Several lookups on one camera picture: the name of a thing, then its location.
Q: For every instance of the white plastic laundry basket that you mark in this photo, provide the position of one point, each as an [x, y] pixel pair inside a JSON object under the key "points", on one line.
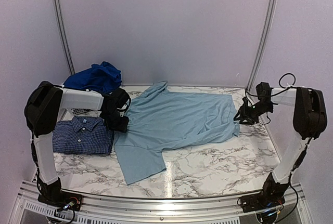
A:
{"points": [[78, 109]]}

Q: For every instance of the blue checked shirt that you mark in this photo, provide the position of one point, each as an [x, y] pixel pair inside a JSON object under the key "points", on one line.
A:
{"points": [[82, 135]]}

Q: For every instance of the right aluminium corner post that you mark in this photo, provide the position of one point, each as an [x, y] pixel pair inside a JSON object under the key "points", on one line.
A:
{"points": [[262, 43]]}

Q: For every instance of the aluminium corner post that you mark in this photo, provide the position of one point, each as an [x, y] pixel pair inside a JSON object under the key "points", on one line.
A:
{"points": [[262, 43], [63, 36]]}

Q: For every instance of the aluminium front frame rail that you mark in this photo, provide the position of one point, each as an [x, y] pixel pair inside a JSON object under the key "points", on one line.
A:
{"points": [[113, 209]]}

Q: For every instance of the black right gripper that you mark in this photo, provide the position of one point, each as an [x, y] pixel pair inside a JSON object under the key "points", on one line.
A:
{"points": [[246, 116]]}

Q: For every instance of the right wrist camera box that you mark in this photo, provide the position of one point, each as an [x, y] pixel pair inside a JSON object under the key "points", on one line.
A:
{"points": [[245, 102]]}

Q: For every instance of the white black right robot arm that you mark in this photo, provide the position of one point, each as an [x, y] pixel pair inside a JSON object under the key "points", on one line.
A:
{"points": [[309, 120]]}

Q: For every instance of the left aluminium corner post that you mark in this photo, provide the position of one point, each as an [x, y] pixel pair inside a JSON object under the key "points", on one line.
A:
{"points": [[63, 36]]}

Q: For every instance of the light blue garment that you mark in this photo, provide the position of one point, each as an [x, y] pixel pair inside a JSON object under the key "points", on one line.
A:
{"points": [[160, 120]]}

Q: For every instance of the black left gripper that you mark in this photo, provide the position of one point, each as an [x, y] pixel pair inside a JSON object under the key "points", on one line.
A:
{"points": [[122, 127]]}

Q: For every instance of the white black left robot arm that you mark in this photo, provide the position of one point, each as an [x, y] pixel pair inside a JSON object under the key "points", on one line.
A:
{"points": [[41, 113]]}

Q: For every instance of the royal blue garment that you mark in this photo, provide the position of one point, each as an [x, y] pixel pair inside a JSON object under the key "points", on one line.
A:
{"points": [[102, 78]]}

